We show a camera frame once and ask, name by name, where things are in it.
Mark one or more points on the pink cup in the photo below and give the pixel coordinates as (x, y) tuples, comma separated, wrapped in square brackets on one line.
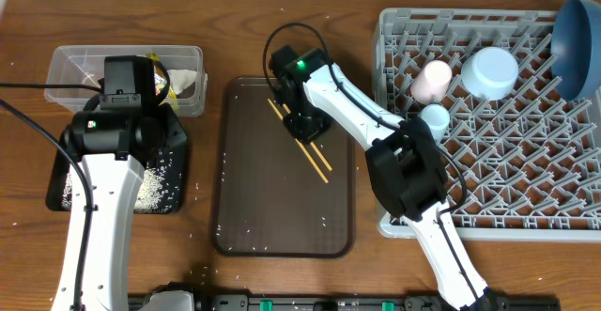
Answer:
[(432, 82)]

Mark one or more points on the dark blue plate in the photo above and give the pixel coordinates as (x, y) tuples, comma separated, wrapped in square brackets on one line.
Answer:
[(576, 44)]

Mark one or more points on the white rice pile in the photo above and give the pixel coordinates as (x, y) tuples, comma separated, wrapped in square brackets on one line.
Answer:
[(160, 192)]

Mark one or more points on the silver foil wrapper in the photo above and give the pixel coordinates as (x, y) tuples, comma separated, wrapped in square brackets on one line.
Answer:
[(163, 85)]

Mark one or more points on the wooden chopstick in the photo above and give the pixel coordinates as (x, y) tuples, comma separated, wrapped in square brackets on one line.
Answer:
[(300, 145), (314, 146)]

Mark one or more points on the grey plastic dishwasher rack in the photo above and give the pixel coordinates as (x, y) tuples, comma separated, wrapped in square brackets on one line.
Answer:
[(528, 165)]

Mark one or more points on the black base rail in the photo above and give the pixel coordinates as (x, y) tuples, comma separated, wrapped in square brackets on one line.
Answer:
[(245, 302)]

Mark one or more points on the black waste tray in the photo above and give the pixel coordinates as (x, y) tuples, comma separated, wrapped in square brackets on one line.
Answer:
[(176, 138)]

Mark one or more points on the white napkin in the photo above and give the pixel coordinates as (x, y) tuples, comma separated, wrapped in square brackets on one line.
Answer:
[(181, 79)]

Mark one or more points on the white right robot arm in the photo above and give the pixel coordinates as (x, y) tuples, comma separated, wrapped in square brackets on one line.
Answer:
[(405, 164)]

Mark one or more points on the clear plastic bin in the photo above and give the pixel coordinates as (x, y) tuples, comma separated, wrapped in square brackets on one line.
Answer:
[(84, 64)]

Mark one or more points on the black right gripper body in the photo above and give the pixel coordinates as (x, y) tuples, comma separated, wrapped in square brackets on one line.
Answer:
[(306, 123)]

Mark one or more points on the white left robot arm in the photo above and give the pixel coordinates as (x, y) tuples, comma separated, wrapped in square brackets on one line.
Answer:
[(110, 144)]

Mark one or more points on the dark brown serving tray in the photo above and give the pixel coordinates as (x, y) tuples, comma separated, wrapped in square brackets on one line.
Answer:
[(269, 200)]

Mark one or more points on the light blue cup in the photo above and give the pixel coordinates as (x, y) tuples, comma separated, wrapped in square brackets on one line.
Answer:
[(437, 119)]

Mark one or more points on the light blue small bowl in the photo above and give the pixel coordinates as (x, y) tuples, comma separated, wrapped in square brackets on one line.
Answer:
[(490, 74)]

